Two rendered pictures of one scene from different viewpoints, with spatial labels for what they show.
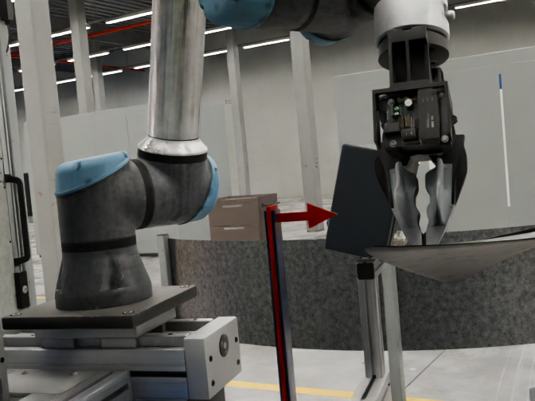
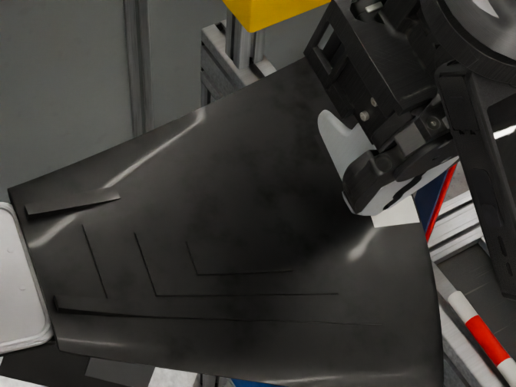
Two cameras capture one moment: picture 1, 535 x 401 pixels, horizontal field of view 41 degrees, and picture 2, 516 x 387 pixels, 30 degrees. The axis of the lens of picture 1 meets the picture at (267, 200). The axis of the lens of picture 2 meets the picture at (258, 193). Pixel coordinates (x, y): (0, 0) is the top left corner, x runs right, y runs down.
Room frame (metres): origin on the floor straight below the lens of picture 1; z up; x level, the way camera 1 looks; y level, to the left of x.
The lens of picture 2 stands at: (0.82, -0.45, 1.59)
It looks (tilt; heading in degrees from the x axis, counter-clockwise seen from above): 54 degrees down; 126
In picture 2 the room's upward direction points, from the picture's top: 6 degrees clockwise
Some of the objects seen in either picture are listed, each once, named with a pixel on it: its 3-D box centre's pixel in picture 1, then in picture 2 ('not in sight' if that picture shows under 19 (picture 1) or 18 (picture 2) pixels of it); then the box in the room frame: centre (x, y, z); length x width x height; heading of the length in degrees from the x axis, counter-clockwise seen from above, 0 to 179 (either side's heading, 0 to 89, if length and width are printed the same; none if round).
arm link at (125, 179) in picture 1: (98, 195); not in sight; (1.12, 0.27, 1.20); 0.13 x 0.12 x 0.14; 127
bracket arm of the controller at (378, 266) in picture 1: (376, 259); not in sight; (1.27, -0.19, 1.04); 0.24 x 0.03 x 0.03; 162
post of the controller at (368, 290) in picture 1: (371, 317); not in sight; (1.18, -0.16, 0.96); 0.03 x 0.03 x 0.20; 72
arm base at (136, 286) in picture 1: (101, 269); not in sight; (1.12, 0.27, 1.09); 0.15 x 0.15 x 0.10
